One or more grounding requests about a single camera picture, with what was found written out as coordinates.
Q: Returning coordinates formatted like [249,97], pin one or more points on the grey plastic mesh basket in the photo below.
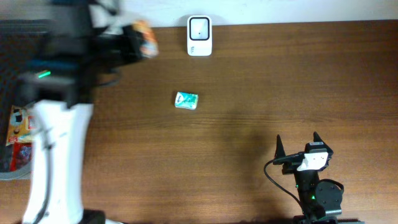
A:
[20,41]

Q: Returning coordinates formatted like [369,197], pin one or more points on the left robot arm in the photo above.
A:
[58,88]

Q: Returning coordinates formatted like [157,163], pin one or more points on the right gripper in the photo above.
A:
[280,152]

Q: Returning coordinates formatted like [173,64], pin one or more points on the orange tissue pack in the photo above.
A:
[148,44]

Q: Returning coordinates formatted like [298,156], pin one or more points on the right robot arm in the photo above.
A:
[319,199]

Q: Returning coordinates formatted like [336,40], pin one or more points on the red candy bag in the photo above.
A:
[21,155]

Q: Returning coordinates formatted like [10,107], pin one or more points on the yellow snack bag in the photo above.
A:
[20,127]

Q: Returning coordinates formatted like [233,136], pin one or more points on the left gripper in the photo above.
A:
[121,43]

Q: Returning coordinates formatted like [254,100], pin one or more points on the teal tissue pack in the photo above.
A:
[187,101]

